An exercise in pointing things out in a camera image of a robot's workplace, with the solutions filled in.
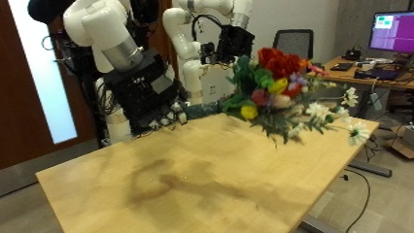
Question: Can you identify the colourful artificial flower bouquet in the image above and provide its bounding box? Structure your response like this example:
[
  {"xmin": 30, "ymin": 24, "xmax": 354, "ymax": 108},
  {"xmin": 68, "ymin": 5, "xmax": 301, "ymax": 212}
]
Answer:
[{"xmin": 182, "ymin": 47, "xmax": 373, "ymax": 148}]

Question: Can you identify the brown door with glass panel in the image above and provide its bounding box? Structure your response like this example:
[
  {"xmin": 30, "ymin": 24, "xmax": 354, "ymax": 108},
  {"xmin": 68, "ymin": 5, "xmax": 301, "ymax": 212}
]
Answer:
[{"xmin": 0, "ymin": 0, "xmax": 104, "ymax": 170}]

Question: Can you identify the cardboard box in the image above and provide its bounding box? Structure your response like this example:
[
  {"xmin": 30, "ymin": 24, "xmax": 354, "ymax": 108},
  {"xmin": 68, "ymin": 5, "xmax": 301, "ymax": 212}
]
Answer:
[{"xmin": 385, "ymin": 124, "xmax": 414, "ymax": 160}]

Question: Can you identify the black desk phone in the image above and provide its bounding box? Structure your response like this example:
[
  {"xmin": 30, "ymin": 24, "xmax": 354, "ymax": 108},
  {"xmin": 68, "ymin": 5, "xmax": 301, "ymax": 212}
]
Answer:
[{"xmin": 343, "ymin": 47, "xmax": 363, "ymax": 62}]

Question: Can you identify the black robot mounting stand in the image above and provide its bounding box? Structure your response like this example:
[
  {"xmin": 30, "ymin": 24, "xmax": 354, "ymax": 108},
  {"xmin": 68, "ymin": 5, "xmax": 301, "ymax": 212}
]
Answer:
[{"xmin": 40, "ymin": 18, "xmax": 112, "ymax": 148}]

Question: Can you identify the black left hand cable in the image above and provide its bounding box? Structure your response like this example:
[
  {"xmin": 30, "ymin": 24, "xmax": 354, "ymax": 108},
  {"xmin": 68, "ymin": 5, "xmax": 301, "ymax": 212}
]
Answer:
[{"xmin": 190, "ymin": 14, "xmax": 225, "ymax": 45}]

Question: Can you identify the computer monitor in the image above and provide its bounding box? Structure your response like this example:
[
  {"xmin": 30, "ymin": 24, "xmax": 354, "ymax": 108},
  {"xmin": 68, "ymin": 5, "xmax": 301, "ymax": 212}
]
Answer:
[{"xmin": 367, "ymin": 11, "xmax": 414, "ymax": 55}]

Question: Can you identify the black mesh office chair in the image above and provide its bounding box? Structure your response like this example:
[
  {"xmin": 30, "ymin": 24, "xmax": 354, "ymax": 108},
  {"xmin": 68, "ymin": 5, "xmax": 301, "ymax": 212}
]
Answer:
[{"xmin": 271, "ymin": 28, "xmax": 325, "ymax": 71}]

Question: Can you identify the black keyboard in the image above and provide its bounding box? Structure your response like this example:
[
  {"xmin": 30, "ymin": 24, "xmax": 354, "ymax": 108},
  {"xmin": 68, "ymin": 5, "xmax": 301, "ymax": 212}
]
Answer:
[{"xmin": 330, "ymin": 62, "xmax": 354, "ymax": 73}]

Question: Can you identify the white hanging power adapter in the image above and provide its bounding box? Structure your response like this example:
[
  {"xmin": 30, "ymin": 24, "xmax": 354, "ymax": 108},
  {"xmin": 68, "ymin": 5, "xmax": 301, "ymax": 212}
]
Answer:
[{"xmin": 369, "ymin": 91, "xmax": 385, "ymax": 112}]

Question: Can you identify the wooden office desk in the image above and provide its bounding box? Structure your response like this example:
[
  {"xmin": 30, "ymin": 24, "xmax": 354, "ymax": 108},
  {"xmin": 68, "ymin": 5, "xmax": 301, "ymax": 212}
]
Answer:
[{"xmin": 306, "ymin": 56, "xmax": 414, "ymax": 118}]

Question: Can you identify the grey table foot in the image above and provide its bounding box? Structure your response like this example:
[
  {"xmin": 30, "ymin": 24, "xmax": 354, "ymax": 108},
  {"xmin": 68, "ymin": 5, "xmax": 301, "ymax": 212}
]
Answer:
[
  {"xmin": 346, "ymin": 159, "xmax": 393, "ymax": 179},
  {"xmin": 297, "ymin": 216, "xmax": 345, "ymax": 233}
]

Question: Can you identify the black floor cable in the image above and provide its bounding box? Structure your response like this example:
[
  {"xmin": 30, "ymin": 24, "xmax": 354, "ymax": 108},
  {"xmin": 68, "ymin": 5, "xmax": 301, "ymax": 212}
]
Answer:
[{"xmin": 341, "ymin": 168, "xmax": 373, "ymax": 233}]

